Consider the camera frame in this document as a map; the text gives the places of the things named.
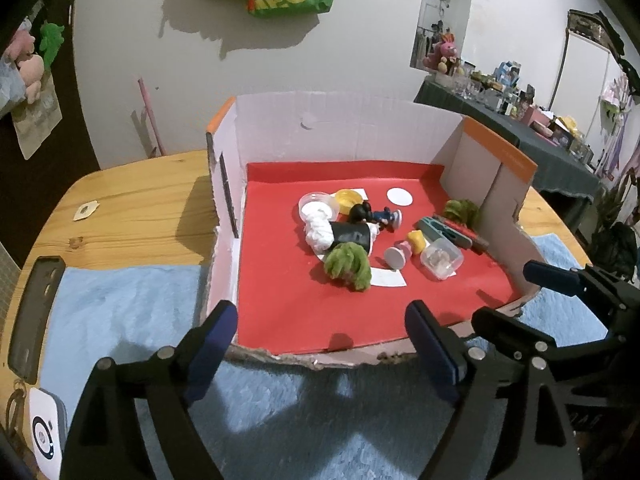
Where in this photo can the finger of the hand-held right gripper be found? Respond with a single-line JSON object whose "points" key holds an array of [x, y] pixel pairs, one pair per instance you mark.
{"points": [[500, 330], [550, 277]]}

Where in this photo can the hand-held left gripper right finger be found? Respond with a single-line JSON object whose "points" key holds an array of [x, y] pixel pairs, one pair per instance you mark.
{"points": [[432, 355]]}

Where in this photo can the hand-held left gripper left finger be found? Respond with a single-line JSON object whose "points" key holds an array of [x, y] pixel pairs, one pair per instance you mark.
{"points": [[212, 350]]}

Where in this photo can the red cylinder stick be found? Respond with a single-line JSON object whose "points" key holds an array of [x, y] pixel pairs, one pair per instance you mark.
{"points": [[480, 245]]}

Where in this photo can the clear plastic capsule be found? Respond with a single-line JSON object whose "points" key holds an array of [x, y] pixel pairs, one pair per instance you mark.
{"points": [[442, 257]]}

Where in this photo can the orange cardboard box red floor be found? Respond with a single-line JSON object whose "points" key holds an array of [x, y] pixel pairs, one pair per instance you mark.
{"points": [[350, 310]]}

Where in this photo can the green fuzzy ball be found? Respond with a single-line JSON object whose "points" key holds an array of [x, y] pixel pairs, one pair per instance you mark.
{"points": [[347, 262], [460, 210]]}

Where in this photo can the teal clothespin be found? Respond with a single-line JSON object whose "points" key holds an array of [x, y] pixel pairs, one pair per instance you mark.
{"points": [[442, 230]]}

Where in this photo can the blonde doll figurine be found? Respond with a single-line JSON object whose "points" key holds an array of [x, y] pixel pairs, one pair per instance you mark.
{"points": [[415, 240]]}

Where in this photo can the black and white figurine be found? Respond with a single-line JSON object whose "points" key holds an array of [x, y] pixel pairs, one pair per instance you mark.
{"points": [[350, 235]]}

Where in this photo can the dark-haired doll figurine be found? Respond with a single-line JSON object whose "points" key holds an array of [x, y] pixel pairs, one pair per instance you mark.
{"points": [[362, 212]]}

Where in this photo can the clear plastic lid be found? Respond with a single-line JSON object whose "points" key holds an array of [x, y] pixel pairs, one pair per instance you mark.
{"points": [[315, 205]]}

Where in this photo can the yellow bottle cap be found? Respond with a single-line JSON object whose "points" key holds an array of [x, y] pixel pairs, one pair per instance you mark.
{"points": [[350, 197]]}

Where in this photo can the dark green plant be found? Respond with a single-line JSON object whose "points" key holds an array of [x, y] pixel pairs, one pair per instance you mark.
{"points": [[607, 200]]}

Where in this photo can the light blue fluffy mat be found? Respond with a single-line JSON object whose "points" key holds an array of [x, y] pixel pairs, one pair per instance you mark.
{"points": [[125, 300]]}

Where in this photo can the table with dark cloth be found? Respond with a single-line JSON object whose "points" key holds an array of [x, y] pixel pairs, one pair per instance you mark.
{"points": [[525, 145]]}

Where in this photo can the white square device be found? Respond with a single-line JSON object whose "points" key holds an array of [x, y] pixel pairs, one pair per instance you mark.
{"points": [[45, 425]]}

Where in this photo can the row of assorted trinkets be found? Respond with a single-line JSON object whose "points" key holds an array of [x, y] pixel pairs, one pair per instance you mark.
{"points": [[520, 95]]}

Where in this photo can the beige paper tag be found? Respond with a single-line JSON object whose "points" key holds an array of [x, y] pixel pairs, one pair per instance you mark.
{"points": [[85, 210]]}

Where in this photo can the white fabric wardrobe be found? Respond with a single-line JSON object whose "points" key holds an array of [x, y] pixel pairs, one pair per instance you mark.
{"points": [[585, 70]]}

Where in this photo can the pink stick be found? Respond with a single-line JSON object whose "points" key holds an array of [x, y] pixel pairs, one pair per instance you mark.
{"points": [[150, 115]]}

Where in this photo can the beige hanging bag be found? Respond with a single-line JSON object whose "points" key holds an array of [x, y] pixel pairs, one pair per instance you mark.
{"points": [[37, 120]]}

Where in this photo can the pink plush toy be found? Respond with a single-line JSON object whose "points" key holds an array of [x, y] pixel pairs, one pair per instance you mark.
{"points": [[27, 67]]}

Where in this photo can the green plush toy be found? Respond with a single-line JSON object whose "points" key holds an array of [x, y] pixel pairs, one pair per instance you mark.
{"points": [[50, 40]]}

